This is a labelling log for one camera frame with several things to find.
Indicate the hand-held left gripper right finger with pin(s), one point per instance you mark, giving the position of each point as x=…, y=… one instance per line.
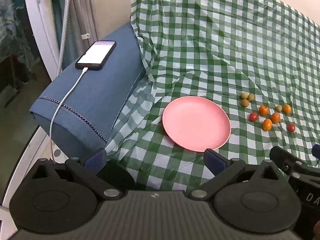
x=215, y=158

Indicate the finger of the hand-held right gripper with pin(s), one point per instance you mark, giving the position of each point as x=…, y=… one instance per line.
x=316, y=152
x=282, y=156

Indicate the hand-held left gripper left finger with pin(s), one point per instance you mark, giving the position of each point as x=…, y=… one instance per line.
x=96, y=158

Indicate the red cherry tomato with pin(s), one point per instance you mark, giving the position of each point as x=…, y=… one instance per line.
x=253, y=117
x=291, y=128

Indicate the pink plate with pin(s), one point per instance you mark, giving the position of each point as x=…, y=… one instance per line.
x=196, y=122

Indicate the tan longan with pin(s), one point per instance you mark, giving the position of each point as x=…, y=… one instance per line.
x=244, y=95
x=245, y=103
x=251, y=97
x=278, y=108

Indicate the small orange with stem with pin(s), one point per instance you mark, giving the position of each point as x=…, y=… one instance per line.
x=263, y=110

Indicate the blue sofa armrest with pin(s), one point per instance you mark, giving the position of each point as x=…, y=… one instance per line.
x=100, y=97

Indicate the black smartphone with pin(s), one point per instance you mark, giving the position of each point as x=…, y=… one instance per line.
x=96, y=54

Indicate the green white checkered tablecloth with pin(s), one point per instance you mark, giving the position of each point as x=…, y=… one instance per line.
x=225, y=42

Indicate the white curtain clip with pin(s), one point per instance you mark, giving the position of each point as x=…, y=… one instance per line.
x=85, y=36

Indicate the white arched frame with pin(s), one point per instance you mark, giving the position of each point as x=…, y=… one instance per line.
x=42, y=25

